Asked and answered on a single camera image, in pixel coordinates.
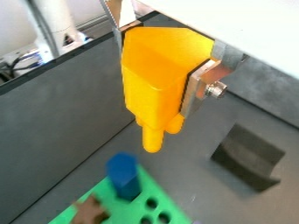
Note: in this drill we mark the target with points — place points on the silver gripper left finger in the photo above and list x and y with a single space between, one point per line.
121 17

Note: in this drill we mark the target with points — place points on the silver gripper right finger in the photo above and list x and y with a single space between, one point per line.
203 81

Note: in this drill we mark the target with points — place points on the yellow three prong block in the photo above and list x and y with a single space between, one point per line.
159 56

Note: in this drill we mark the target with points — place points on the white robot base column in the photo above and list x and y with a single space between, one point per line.
57 37

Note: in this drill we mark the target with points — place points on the green shape sorter board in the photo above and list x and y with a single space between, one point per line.
152 205

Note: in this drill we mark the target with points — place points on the dark grey holder block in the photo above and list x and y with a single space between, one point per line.
248 157

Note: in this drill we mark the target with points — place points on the blue hexagonal prism block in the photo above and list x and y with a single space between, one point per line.
121 173

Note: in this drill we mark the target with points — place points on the brown star block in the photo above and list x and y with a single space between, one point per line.
89 212

